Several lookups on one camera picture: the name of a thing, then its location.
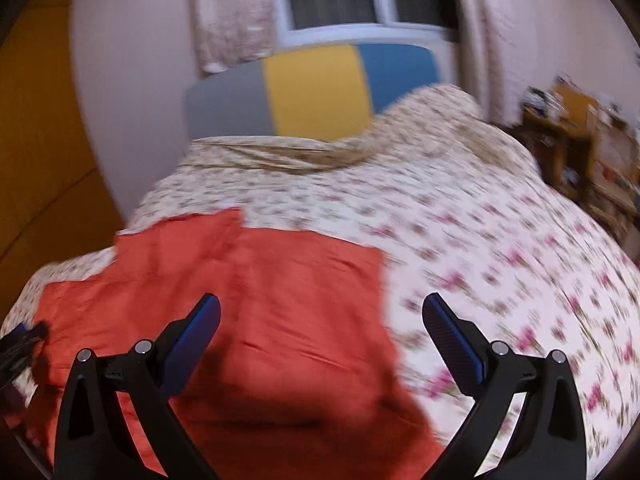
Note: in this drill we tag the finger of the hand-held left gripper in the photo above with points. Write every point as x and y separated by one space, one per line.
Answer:
22 335

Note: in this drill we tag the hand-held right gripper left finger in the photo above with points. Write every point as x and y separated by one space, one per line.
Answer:
200 330

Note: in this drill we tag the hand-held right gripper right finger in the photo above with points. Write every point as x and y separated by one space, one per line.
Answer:
450 340

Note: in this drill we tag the orange jacket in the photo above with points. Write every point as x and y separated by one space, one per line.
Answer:
275 310

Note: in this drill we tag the floral bedspread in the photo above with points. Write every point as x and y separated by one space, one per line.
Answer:
450 210

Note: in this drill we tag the yellow wooden wardrobe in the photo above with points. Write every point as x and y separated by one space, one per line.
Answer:
40 135

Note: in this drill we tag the wooden desk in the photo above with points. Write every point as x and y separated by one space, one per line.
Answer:
555 145

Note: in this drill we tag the grey yellow blue headboard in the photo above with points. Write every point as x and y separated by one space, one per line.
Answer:
310 90

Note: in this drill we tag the long floral curtain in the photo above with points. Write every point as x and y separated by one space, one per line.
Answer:
490 35

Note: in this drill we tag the short floral curtain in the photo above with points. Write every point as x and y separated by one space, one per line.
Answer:
230 10

